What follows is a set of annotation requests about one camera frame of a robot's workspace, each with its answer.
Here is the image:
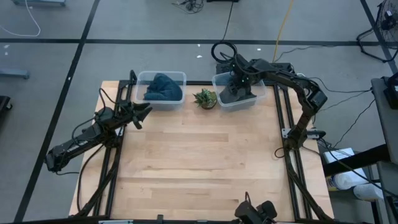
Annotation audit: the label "white paper roll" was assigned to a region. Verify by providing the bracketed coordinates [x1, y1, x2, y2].
[353, 182, 386, 202]

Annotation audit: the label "black floor fan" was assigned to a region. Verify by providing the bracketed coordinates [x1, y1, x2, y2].
[356, 0, 398, 63]

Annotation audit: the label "tangled black cables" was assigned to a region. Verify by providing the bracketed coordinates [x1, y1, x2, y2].
[171, 0, 205, 14]

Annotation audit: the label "grey floor bar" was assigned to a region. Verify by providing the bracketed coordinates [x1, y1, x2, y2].
[0, 68, 30, 80]

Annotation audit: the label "small potted succulent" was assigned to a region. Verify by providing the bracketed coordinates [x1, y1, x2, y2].
[192, 88, 218, 110]

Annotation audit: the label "grey side desk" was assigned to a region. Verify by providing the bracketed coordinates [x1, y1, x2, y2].
[371, 76, 398, 224]

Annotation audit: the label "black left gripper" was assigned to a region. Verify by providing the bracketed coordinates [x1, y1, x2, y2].
[114, 101, 154, 131]

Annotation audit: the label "clear plastic bin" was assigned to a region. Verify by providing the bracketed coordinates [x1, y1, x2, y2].
[136, 70, 187, 112]
[211, 70, 268, 113]

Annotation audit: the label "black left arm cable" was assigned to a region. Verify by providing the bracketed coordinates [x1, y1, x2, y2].
[71, 88, 125, 147]

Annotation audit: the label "coiled black floor cable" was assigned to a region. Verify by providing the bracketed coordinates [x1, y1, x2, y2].
[210, 0, 239, 64]

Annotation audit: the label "black floor item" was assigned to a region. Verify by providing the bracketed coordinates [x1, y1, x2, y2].
[0, 95, 13, 112]

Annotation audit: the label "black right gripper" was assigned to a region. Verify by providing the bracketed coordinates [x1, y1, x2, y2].
[228, 66, 253, 96]

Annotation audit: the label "black computer case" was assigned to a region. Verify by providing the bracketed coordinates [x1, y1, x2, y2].
[215, 62, 296, 83]

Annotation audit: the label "white box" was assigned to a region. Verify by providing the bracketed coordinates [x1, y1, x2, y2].
[322, 147, 356, 165]

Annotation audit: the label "yellow extension cable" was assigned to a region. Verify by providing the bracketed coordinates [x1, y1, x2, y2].
[272, 0, 295, 63]

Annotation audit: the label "black desk device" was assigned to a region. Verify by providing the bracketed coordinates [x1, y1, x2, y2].
[383, 72, 398, 110]

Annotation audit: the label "white wipes container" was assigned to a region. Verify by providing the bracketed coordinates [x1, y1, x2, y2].
[325, 167, 371, 192]

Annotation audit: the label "black aluminium rig frame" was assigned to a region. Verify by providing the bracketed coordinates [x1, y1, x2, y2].
[76, 80, 335, 224]

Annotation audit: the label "grey furniture base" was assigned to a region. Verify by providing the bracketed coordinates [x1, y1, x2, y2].
[11, 0, 67, 7]

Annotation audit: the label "white floor cable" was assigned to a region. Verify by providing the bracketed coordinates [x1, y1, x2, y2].
[0, 0, 42, 37]

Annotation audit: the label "black bar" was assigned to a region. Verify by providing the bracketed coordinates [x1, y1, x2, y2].
[322, 144, 391, 177]

